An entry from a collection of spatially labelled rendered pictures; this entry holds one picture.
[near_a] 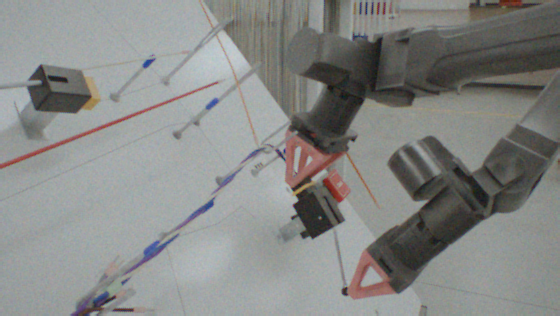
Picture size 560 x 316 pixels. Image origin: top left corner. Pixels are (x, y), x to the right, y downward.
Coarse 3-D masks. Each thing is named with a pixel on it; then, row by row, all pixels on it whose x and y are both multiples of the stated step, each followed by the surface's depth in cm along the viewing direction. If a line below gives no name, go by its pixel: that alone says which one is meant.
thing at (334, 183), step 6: (330, 174) 88; (336, 174) 90; (324, 180) 87; (330, 180) 87; (336, 180) 89; (342, 180) 90; (330, 186) 87; (336, 186) 87; (342, 186) 89; (348, 186) 91; (330, 192) 88; (336, 192) 87; (342, 192) 88; (348, 192) 90; (336, 198) 87; (342, 198) 87
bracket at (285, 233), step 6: (294, 222) 72; (300, 222) 71; (282, 228) 73; (288, 228) 72; (294, 228) 72; (300, 228) 71; (276, 234) 72; (282, 234) 73; (288, 234) 73; (294, 234) 72; (282, 240) 73; (288, 240) 74
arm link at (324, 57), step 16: (304, 32) 60; (320, 32) 59; (384, 32) 61; (288, 48) 62; (304, 48) 60; (320, 48) 57; (336, 48) 58; (352, 48) 59; (368, 48) 61; (288, 64) 61; (304, 64) 59; (320, 64) 58; (336, 64) 58; (352, 64) 59; (368, 64) 61; (320, 80) 62; (336, 80) 62; (368, 80) 61; (368, 96) 61; (384, 96) 60; (400, 96) 58
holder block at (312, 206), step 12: (312, 192) 69; (324, 192) 71; (300, 204) 70; (312, 204) 69; (324, 204) 69; (300, 216) 70; (312, 216) 69; (324, 216) 68; (336, 216) 70; (312, 228) 69; (324, 228) 68
